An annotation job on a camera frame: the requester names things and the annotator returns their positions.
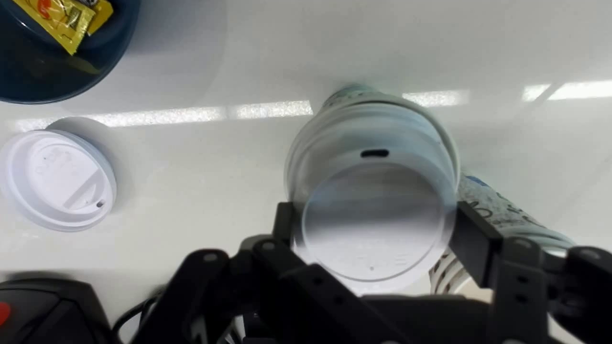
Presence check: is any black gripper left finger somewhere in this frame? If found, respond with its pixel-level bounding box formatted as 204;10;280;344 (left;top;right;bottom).
131;203;357;344

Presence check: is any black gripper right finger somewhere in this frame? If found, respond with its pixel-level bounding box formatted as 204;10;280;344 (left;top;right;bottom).
449;201;612;344

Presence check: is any white plastic cup lid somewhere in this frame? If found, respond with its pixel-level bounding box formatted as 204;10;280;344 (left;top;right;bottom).
286;100;458;291

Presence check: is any single patterned paper cup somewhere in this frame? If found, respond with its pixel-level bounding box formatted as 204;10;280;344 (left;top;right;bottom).
319;85;403;115

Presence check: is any dark blue bowl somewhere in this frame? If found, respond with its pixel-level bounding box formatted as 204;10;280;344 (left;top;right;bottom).
0;0;141;104

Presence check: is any yellow packet in bowl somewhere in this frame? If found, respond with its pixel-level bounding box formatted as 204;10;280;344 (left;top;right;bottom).
13;0;114;56

